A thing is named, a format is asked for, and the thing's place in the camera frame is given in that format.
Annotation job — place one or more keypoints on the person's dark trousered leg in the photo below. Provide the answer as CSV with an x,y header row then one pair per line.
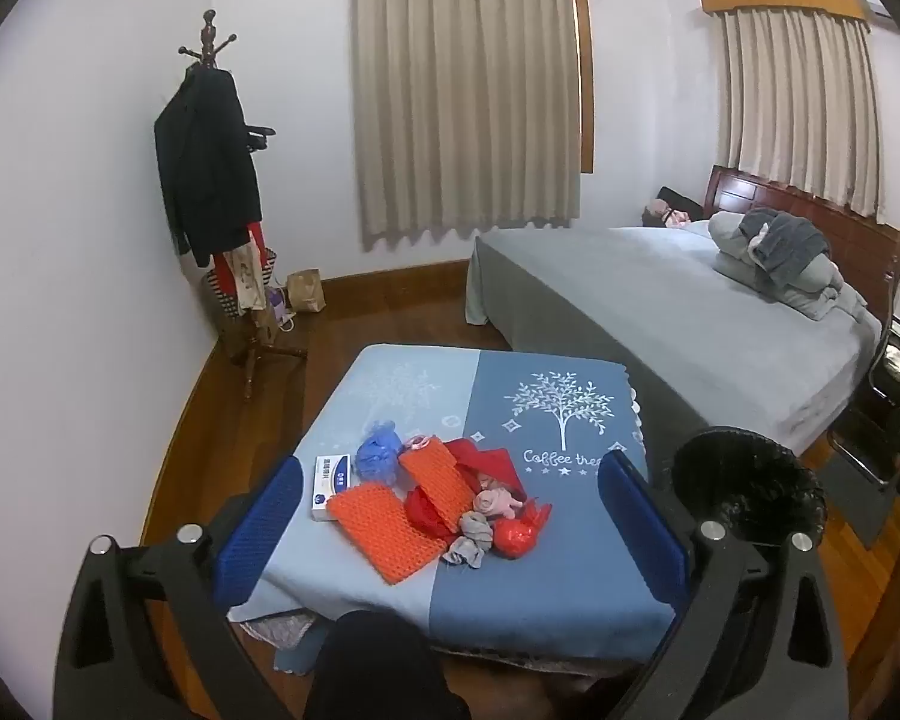
x,y
379,675

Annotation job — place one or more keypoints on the wooden window frame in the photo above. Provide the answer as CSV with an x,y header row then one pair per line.
x,y
585,90

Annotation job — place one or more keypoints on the wooden headboard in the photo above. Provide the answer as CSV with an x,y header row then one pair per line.
x,y
862,229

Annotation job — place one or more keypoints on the black metal chair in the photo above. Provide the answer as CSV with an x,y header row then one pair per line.
x,y
889,420

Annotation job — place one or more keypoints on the narrow beige curtain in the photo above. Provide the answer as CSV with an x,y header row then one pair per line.
x,y
802,112

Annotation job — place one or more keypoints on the dark grey garment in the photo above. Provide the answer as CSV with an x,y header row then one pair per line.
x,y
791,244

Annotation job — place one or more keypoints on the red plastic bag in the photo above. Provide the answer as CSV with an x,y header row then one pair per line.
x,y
521,532

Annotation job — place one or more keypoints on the black trash bin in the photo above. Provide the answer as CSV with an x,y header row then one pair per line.
x,y
750,476

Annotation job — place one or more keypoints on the orange mesh pad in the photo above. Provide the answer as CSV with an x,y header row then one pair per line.
x,y
386,532
439,480

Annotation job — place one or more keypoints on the white and blue cardboard box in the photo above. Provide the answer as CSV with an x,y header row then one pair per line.
x,y
330,491

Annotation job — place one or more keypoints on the beige tote bag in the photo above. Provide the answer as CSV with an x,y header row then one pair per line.
x,y
246,277

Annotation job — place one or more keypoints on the lace underlay cloth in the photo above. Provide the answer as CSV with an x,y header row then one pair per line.
x,y
277,628

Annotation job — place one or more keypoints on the red felt cloth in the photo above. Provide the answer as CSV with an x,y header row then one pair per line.
x,y
495,465

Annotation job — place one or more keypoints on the blue plastic bag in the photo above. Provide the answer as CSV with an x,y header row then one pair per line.
x,y
379,454

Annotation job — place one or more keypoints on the grey sock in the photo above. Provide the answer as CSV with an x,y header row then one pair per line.
x,y
469,540

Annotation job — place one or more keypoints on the short wooden curtain pelmet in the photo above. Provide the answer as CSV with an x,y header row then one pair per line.
x,y
784,6

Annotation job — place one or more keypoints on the pink stuffed toy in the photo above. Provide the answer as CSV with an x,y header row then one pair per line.
x,y
656,211

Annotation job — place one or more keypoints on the light blue cloth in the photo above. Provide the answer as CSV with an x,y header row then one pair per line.
x,y
298,658

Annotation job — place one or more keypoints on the white air conditioner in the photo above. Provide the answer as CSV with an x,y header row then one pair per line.
x,y
879,9

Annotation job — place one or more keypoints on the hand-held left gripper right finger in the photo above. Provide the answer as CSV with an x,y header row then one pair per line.
x,y
641,532

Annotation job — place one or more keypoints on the bed with grey sheet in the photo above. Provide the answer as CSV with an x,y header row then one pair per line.
x,y
645,315

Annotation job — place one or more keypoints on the black bag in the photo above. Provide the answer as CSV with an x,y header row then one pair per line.
x,y
682,199

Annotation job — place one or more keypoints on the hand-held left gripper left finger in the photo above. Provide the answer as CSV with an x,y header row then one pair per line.
x,y
259,532

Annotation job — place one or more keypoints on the black jacket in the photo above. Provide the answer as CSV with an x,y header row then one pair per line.
x,y
206,165

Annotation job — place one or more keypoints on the red garment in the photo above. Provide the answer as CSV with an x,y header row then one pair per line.
x,y
229,274

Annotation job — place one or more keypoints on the wooden coat rack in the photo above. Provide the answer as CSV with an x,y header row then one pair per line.
x,y
259,360

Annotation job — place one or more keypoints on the blue tree-print tablecloth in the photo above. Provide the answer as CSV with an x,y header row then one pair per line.
x,y
562,577

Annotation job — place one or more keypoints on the brown paper bag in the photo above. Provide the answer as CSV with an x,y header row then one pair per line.
x,y
306,291

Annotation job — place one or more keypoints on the striped woven bag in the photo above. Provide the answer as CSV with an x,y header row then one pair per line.
x,y
221,304

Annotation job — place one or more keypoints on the wide beige curtain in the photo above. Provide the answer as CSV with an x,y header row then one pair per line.
x,y
465,105

